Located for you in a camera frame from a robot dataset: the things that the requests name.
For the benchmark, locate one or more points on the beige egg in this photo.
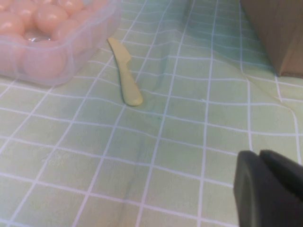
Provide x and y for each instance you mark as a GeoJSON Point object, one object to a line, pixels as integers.
{"type": "Point", "coordinates": [45, 62]}
{"type": "Point", "coordinates": [10, 23]}
{"type": "Point", "coordinates": [67, 29]}
{"type": "Point", "coordinates": [24, 10]}
{"type": "Point", "coordinates": [50, 15]}
{"type": "Point", "coordinates": [71, 4]}

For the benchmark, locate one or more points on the green white checkered tablecloth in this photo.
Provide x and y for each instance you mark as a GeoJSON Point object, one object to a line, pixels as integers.
{"type": "Point", "coordinates": [165, 142]}

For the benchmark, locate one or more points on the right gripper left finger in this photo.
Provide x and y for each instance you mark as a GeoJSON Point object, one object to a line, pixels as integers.
{"type": "Point", "coordinates": [260, 194]}

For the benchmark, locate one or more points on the yellow plastic knife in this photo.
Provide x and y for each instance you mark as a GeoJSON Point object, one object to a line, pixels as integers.
{"type": "Point", "coordinates": [129, 85]}

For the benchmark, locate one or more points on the clear plastic egg box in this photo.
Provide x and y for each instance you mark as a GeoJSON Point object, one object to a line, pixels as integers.
{"type": "Point", "coordinates": [99, 30]}

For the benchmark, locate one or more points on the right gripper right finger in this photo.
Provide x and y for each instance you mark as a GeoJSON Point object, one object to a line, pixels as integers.
{"type": "Point", "coordinates": [286, 170]}

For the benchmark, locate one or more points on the brown cardboard box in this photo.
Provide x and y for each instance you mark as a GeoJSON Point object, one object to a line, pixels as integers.
{"type": "Point", "coordinates": [279, 30]}

